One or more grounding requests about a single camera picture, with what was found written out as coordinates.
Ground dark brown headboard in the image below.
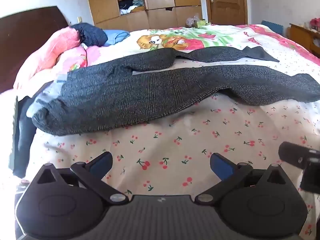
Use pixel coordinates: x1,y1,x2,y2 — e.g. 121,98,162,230
0,6,69,93

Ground light blue cloth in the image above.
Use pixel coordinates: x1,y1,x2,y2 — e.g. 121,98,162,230
102,29,130,46

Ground dark blue padded jacket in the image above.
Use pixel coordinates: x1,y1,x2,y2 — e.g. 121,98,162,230
70,23,108,47

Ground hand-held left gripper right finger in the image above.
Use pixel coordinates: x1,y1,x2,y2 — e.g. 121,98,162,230
194,152,292,203

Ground light blue garment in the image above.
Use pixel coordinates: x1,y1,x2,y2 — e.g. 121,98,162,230
26,74,68,118

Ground wooden side table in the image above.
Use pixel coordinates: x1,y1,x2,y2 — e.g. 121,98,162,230
289,23,320,57

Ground dark grey checked pants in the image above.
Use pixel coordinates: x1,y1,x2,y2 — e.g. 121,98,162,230
32,46,320,137

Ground wooden door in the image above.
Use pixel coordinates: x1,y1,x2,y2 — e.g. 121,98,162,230
204,0,248,26

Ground blue foam mat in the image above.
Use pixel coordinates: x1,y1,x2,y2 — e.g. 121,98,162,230
261,20,284,35

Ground dark navy garment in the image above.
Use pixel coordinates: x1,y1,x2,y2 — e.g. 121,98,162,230
8,82,54,178

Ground pink quilt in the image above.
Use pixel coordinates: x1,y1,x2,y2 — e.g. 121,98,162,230
13,26,100,98

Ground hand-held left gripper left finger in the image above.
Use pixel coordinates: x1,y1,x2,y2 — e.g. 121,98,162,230
32,151,129,204

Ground cherry print bedsheet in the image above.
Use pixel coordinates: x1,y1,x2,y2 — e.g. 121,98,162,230
22,90,320,238

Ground wooden wardrobe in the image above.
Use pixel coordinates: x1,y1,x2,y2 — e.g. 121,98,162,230
84,0,203,32

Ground clear plastic bag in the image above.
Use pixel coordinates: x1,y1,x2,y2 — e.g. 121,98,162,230
186,14,203,28

